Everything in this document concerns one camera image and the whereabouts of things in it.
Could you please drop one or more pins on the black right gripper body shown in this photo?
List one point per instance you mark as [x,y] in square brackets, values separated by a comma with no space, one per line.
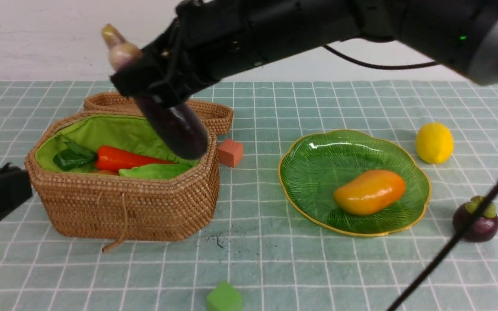
[208,30]

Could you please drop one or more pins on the purple toy eggplant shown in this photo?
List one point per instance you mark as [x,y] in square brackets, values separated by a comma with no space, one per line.
[175,125]

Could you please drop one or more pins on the woven wicker basket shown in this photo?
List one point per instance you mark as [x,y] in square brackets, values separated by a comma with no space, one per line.
[80,204]

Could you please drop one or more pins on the green toy bitter gourd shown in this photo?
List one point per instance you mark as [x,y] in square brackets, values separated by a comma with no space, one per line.
[155,171]

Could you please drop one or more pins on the orange yellow toy mango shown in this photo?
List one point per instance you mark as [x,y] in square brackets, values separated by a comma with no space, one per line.
[370,192]

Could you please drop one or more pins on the orange toy carrot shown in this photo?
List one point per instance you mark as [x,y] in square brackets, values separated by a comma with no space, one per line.
[106,158]

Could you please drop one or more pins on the orange foam cube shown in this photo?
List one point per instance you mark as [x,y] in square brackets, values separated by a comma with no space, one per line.
[230,152]

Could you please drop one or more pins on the yellow toy lemon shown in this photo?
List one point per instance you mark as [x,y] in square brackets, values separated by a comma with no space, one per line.
[434,143]

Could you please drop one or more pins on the green foam cube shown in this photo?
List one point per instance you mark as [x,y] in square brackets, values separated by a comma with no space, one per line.
[224,297]

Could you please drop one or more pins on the purple toy mangosteen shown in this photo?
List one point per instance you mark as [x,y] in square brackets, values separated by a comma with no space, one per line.
[484,229]

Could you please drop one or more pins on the woven wicker basket lid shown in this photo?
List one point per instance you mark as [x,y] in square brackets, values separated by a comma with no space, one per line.
[216,118]

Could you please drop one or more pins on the green checkered tablecloth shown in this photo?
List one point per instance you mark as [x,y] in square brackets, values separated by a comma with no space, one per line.
[277,260]

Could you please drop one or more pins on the green glass leaf plate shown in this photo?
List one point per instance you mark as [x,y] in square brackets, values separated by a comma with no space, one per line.
[317,164]

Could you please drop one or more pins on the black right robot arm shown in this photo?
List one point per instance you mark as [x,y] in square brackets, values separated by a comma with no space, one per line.
[461,35]

